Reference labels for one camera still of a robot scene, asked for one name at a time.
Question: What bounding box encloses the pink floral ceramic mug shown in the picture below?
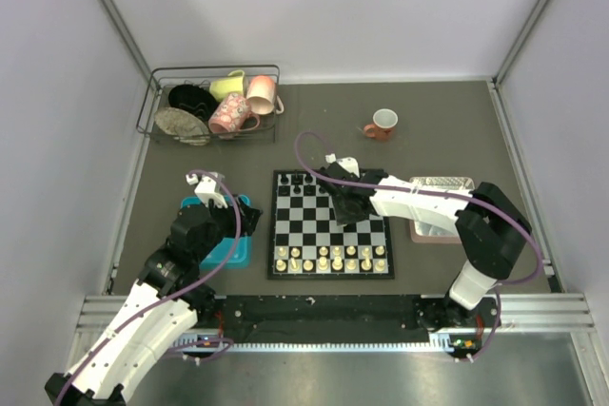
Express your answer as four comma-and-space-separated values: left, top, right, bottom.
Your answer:
208, 92, 261, 138

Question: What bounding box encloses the white queen piece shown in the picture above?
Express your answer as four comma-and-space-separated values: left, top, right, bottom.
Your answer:
317, 257, 328, 273

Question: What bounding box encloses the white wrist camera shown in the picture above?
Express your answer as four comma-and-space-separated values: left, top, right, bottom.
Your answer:
325, 153, 360, 177
185, 172, 228, 208

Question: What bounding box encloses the speckled grey plate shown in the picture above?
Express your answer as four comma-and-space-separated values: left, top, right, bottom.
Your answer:
154, 107, 210, 146

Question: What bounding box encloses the pink white ceramic mug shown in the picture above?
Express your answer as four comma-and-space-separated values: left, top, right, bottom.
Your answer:
246, 75, 285, 116

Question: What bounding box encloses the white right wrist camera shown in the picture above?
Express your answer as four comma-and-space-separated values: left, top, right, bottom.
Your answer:
325, 153, 360, 177

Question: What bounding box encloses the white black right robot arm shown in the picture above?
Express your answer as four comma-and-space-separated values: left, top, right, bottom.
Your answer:
313, 161, 531, 329

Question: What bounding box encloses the black scalloped bowl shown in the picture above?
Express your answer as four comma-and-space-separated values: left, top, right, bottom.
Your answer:
167, 84, 219, 122

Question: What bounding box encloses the blue plastic tray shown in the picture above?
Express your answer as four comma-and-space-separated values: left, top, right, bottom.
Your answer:
179, 194, 253, 269

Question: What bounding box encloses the black chess pieces row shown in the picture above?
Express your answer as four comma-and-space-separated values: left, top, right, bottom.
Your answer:
274, 169, 327, 197

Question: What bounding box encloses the orange ceramic mug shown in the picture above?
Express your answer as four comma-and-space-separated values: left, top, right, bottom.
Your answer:
363, 108, 399, 142

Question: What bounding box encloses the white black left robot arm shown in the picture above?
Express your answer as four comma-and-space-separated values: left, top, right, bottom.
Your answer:
45, 197, 262, 405

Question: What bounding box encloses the black white chess board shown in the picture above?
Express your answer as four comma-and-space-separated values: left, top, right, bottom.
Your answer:
267, 172, 395, 280

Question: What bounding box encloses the black wire dish rack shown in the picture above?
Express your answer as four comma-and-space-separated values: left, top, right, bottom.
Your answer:
136, 64, 284, 146

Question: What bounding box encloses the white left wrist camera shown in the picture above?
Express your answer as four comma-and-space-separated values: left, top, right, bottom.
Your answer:
185, 172, 228, 208

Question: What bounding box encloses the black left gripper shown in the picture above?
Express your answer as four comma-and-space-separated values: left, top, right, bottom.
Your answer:
194, 194, 263, 261

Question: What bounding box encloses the white king piece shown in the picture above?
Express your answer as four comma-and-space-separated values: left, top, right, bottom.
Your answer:
331, 257, 343, 271

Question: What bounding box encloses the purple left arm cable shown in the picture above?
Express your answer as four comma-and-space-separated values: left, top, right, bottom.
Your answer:
52, 169, 239, 406

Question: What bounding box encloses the yellow ceramic mug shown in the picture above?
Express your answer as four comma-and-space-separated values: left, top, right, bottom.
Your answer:
208, 69, 248, 102

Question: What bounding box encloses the pink metal tray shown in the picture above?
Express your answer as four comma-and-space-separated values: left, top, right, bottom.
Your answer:
409, 176, 476, 244

